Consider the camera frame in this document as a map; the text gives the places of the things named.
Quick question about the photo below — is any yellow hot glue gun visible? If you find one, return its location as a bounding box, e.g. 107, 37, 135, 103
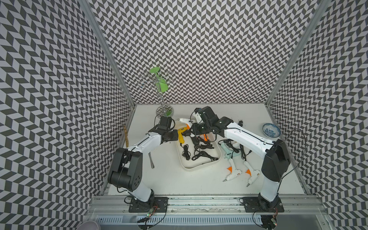
177, 127, 187, 145

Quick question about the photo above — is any cream plastic storage box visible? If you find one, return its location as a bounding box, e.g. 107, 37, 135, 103
175, 119, 222, 171

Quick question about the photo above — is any white glue gun grey handle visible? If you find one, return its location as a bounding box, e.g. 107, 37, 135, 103
176, 118, 193, 130

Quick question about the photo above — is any black hot glue gun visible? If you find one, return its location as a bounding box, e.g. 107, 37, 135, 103
191, 136, 200, 146

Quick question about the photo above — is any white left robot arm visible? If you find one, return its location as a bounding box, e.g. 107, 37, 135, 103
107, 117, 178, 202

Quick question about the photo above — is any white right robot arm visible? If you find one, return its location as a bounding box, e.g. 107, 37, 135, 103
189, 106, 290, 206

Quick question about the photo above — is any white glue gun orange trigger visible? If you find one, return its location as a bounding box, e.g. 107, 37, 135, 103
223, 158, 242, 182

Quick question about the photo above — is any small white glue gun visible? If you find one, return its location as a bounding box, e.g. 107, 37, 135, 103
243, 161, 261, 187

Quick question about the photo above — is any metal spoon on table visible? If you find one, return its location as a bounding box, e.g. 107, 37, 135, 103
148, 152, 155, 169

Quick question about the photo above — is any blue white ceramic bowl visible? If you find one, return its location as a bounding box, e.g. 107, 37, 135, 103
262, 123, 281, 138

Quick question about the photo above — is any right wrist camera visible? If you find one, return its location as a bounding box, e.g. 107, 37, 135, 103
194, 108, 202, 124

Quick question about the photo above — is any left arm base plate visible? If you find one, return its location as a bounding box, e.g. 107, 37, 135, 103
128, 196, 169, 214

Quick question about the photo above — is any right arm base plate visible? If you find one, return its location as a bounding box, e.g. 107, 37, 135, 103
241, 196, 285, 213

